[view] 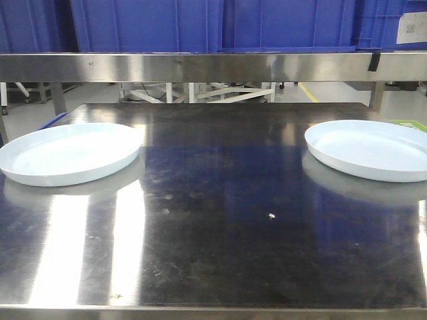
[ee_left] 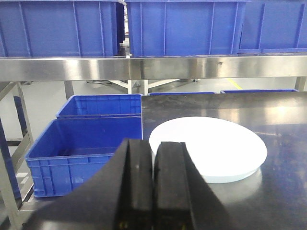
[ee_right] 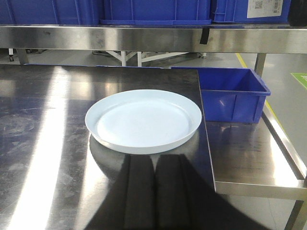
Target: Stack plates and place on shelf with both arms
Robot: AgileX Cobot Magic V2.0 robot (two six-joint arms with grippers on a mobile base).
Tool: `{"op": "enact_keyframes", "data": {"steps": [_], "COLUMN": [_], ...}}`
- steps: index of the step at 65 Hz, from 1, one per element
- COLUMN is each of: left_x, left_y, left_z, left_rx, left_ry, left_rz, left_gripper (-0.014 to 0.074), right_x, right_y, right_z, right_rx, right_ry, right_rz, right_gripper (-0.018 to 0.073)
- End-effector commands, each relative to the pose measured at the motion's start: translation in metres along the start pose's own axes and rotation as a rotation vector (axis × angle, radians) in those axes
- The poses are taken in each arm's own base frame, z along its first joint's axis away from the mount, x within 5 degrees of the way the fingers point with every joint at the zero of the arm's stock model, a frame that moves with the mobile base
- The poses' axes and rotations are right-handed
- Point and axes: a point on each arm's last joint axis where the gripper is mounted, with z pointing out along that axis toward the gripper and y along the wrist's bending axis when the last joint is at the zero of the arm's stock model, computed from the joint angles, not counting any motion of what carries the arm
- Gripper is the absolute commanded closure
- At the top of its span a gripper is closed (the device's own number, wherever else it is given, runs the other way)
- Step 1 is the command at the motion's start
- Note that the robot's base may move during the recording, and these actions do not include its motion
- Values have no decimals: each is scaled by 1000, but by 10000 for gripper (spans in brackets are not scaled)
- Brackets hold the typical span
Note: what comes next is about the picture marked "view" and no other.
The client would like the light blue plate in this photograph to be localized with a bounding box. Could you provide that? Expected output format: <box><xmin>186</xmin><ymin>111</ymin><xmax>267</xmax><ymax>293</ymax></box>
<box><xmin>304</xmin><ymin>120</ymin><xmax>426</xmax><ymax>183</ymax></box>
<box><xmin>1</xmin><ymin>123</ymin><xmax>143</xmax><ymax>187</ymax></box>

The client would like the right blue plastic bin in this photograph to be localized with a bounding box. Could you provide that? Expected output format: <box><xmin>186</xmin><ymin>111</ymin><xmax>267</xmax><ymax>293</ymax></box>
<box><xmin>222</xmin><ymin>1</ymin><xmax>426</xmax><ymax>53</ymax></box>

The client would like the blue plastic bin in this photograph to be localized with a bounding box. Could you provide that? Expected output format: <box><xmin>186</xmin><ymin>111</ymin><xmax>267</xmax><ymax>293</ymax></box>
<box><xmin>222</xmin><ymin>1</ymin><xmax>426</xmax><ymax>53</ymax></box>
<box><xmin>1</xmin><ymin>0</ymin><xmax>78</xmax><ymax>53</ymax></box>
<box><xmin>70</xmin><ymin>1</ymin><xmax>224</xmax><ymax>53</ymax></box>

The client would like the middle blue plastic bin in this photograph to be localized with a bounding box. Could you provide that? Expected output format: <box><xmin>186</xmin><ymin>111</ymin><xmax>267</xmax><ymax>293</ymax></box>
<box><xmin>70</xmin><ymin>1</ymin><xmax>224</xmax><ymax>53</ymax></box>

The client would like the black tape strip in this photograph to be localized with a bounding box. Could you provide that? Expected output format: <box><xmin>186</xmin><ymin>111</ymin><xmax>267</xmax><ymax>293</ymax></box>
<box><xmin>368</xmin><ymin>52</ymin><xmax>381</xmax><ymax>72</ymax></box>

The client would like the green tray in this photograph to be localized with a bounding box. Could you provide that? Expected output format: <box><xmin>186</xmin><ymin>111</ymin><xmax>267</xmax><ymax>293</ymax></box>
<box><xmin>390</xmin><ymin>119</ymin><xmax>427</xmax><ymax>132</ymax></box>

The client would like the left blue plastic bin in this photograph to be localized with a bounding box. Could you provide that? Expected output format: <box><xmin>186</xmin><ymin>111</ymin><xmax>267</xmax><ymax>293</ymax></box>
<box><xmin>1</xmin><ymin>0</ymin><xmax>78</xmax><ymax>53</ymax></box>

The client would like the white paper label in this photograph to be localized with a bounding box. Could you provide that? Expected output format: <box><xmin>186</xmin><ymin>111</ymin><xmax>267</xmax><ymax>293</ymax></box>
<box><xmin>396</xmin><ymin>11</ymin><xmax>427</xmax><ymax>44</ymax></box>

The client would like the white metal frame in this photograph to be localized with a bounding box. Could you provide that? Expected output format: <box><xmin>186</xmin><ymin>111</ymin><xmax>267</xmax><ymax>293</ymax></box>
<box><xmin>119</xmin><ymin>82</ymin><xmax>276</xmax><ymax>104</ymax></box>

